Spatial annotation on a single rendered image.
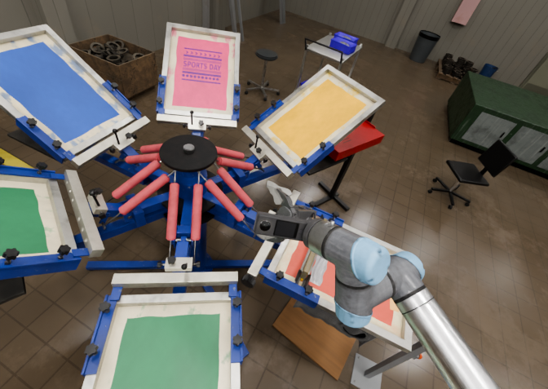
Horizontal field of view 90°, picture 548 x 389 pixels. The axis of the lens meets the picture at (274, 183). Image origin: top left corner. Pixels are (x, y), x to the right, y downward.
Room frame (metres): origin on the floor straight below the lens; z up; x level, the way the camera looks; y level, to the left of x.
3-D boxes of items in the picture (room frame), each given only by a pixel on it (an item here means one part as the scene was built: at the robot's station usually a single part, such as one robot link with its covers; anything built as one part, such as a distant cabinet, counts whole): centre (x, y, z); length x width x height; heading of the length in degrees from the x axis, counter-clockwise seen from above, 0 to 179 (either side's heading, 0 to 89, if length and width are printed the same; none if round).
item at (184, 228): (1.14, 0.50, 0.99); 0.82 x 0.79 x 0.12; 76
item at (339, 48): (4.69, -0.40, 0.57); 1.22 x 0.71 x 1.15; 165
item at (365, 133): (2.17, -0.48, 1.06); 0.61 x 0.46 x 0.12; 136
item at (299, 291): (0.68, -0.22, 0.98); 0.30 x 0.05 x 0.07; 76
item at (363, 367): (0.64, -1.04, 0.48); 0.22 x 0.22 x 0.96; 76
